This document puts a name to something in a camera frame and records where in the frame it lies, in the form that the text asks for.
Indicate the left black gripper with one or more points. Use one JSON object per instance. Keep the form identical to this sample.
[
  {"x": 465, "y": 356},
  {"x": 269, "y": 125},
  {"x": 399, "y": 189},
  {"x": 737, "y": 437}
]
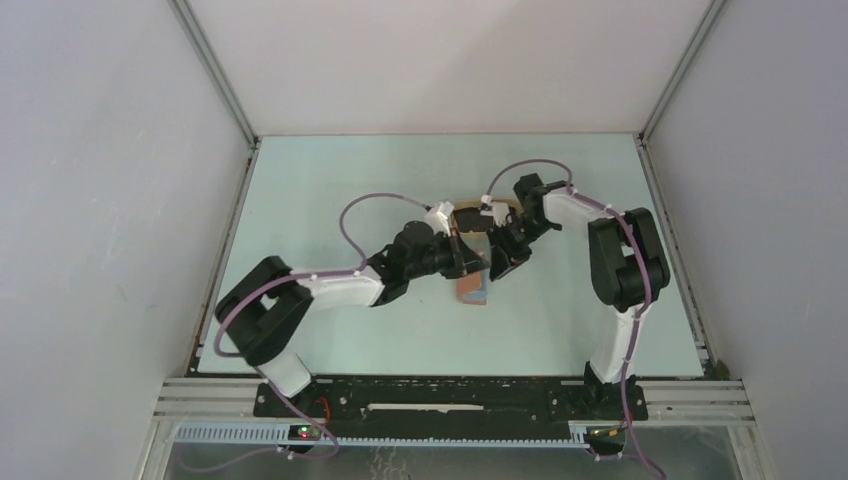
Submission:
[{"x": 466, "y": 262}]

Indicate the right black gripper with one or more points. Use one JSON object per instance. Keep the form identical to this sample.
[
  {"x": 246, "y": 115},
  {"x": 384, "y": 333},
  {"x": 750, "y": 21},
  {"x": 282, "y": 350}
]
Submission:
[{"x": 500, "y": 263}]

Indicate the orange leather card holder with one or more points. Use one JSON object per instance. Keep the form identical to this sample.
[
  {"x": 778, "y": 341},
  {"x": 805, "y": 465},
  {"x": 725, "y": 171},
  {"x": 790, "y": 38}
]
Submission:
[{"x": 473, "y": 289}]

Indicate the beige oval tray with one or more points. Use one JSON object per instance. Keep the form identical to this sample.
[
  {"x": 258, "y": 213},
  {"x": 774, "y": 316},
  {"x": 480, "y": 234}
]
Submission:
[{"x": 467, "y": 219}]

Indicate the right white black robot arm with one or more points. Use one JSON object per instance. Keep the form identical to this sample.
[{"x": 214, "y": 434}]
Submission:
[{"x": 627, "y": 263}]

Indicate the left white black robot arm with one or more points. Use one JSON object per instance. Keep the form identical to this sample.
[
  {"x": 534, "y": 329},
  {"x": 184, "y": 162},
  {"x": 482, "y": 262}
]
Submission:
[{"x": 260, "y": 315}]

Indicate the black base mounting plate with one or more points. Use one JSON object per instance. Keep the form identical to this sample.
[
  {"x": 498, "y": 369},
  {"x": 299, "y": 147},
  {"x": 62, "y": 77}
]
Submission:
[{"x": 515, "y": 407}]

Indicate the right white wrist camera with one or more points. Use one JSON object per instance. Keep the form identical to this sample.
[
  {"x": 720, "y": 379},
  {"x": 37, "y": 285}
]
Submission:
[{"x": 502, "y": 211}]

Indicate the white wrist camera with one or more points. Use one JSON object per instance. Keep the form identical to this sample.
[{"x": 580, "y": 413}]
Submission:
[
  {"x": 502, "y": 211},
  {"x": 438, "y": 217}
]

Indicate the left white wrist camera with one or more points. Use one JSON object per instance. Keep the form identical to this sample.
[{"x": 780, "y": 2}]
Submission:
[{"x": 438, "y": 217}]

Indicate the white slotted cable duct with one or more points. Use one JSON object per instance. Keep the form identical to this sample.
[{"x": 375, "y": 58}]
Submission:
[{"x": 271, "y": 434}]

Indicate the aluminium frame rail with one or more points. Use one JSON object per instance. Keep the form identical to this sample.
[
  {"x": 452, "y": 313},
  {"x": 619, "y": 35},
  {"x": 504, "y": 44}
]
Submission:
[{"x": 668, "y": 403}]

